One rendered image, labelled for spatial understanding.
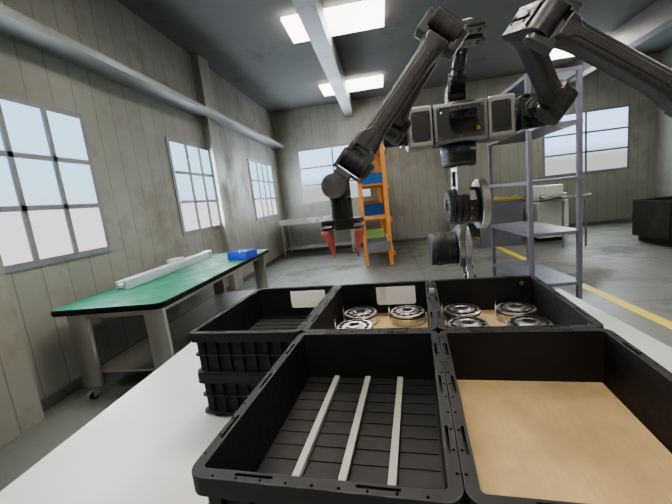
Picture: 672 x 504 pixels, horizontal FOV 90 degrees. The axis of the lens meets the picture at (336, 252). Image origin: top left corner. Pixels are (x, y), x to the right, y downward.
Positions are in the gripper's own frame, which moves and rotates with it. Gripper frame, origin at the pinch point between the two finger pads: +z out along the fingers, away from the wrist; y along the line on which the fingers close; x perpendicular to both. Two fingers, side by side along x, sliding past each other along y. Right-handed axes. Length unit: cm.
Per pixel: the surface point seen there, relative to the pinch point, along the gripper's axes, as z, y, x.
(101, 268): 20, -245, 152
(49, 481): 37, -61, -37
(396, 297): 19.2, 10.6, 21.5
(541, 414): 25, 35, -29
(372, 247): 71, -47, 480
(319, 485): 15, 5, -56
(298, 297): 17.6, -22.9, 22.3
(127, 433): 37, -56, -22
